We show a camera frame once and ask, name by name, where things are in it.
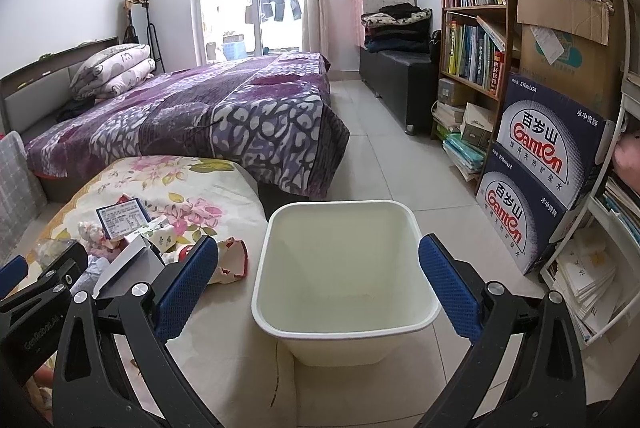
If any small blue snack box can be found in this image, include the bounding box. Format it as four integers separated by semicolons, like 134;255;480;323
96;199;150;241

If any floral cream blanket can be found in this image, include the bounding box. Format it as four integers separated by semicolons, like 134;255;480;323
20;155;297;427

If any black storage bench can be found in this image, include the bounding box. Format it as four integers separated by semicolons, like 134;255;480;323
359;48;438;135

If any lower Ganten water box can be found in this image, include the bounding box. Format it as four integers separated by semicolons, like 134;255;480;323
476;143;575;274

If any grey checked cushion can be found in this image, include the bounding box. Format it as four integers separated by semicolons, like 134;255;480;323
0;131;48;265

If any black coat rack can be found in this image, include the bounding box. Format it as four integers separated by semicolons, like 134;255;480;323
121;0;166;74

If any dark wooden bed headboard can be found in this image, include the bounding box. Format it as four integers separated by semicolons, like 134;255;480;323
1;37;118;141

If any upper Ganten water box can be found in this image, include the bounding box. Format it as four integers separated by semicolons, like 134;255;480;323
497;74;614;209

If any ganten water box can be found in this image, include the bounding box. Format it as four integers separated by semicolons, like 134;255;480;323
497;74;614;209
476;143;575;274

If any pile of folded clothes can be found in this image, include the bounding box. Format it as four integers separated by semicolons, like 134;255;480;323
360;3;433;52

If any white paper box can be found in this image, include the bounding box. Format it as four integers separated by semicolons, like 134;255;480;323
92;235;165;299

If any brown cardboard box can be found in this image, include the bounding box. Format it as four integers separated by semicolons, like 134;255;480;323
516;0;624;119

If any white plastic trash bin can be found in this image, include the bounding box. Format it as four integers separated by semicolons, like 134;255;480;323
252;200;442;367

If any wooden bookshelf with books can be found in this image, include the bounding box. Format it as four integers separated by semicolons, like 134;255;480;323
430;0;516;183

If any folded floral quilt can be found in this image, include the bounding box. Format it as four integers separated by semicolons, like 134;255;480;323
70;44;156;101

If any purple patterned bed blanket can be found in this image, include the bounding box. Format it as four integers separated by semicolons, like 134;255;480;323
26;51;349;200

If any white wire shelf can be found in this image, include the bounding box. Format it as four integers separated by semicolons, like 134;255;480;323
540;0;639;349

